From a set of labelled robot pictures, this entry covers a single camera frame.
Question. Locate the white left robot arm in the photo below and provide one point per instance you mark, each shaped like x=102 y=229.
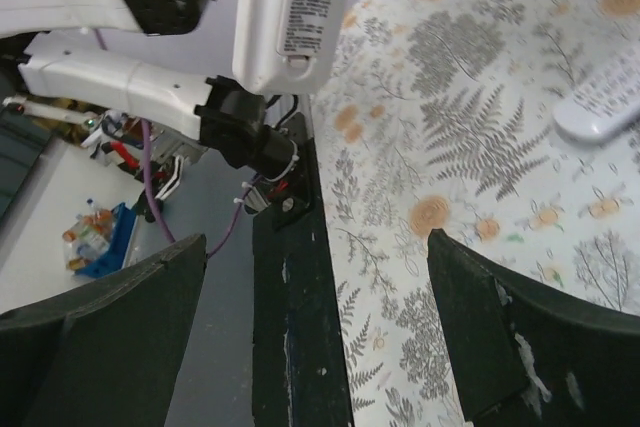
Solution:
x=41 y=49

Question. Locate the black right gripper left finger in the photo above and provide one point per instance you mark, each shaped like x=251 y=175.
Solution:
x=108 y=352

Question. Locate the floral table mat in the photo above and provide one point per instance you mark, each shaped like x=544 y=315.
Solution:
x=438 y=115

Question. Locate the white remote control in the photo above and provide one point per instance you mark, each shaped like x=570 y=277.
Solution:
x=595 y=118
x=286 y=46

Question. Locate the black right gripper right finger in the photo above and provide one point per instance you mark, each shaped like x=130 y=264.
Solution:
x=525 y=354

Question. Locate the blue bin with bottles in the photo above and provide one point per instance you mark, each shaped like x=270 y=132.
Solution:
x=97 y=244

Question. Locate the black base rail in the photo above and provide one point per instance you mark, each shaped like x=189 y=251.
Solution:
x=299 y=374

